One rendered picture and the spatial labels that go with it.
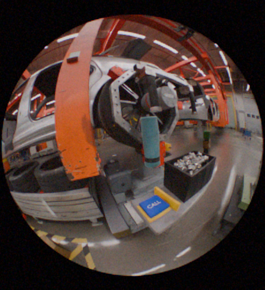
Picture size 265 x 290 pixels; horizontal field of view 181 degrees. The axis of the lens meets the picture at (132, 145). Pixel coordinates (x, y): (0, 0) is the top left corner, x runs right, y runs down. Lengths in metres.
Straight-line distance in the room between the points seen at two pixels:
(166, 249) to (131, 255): 0.22
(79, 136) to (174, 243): 0.83
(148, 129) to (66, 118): 0.36
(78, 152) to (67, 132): 0.09
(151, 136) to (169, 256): 0.78
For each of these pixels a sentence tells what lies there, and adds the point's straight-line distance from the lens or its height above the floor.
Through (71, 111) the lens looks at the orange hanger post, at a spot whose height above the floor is 0.80.
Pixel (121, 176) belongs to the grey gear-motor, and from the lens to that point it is 0.62.
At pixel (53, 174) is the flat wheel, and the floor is 0.49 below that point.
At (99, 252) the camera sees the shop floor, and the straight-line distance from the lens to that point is 0.77.
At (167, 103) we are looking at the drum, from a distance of 0.49.
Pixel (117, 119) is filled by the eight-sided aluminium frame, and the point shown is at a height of 0.74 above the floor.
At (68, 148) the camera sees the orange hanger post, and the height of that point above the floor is 0.66.
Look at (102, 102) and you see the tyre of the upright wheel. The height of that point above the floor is 0.87.
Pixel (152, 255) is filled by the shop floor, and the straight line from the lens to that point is 0.71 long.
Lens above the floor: 0.71
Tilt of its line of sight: 13 degrees down
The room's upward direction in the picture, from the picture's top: 7 degrees counter-clockwise
